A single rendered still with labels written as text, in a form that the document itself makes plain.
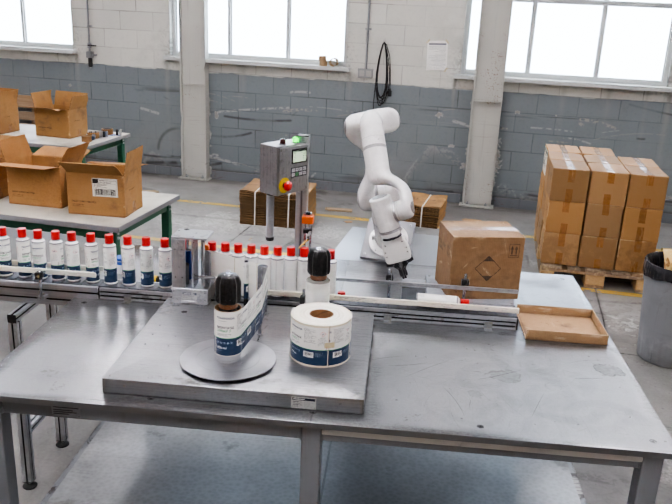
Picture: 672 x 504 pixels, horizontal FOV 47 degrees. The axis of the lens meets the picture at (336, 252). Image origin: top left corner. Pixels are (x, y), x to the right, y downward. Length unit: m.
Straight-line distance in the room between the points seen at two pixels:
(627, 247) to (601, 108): 2.38
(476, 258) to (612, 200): 2.99
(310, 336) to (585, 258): 3.96
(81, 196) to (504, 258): 2.47
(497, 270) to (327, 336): 1.02
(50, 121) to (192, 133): 2.25
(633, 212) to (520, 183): 2.41
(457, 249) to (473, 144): 5.09
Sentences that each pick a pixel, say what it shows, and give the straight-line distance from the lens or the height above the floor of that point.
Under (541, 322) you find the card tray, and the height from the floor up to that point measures 0.83.
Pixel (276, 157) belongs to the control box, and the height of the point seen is 1.43.
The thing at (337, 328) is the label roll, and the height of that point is 1.01.
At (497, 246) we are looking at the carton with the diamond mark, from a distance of 3.17.
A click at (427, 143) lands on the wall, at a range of 8.26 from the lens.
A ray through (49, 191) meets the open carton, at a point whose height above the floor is 0.88.
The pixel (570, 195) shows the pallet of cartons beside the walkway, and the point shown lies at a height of 0.70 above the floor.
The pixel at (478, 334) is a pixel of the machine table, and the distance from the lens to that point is 2.94.
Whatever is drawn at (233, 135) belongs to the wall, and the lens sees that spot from 8.77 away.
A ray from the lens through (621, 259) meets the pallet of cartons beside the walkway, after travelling 6.18.
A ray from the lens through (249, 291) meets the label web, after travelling 2.90.
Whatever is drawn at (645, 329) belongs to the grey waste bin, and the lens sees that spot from 5.00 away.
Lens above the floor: 1.99
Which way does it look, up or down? 18 degrees down
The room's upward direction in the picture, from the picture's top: 3 degrees clockwise
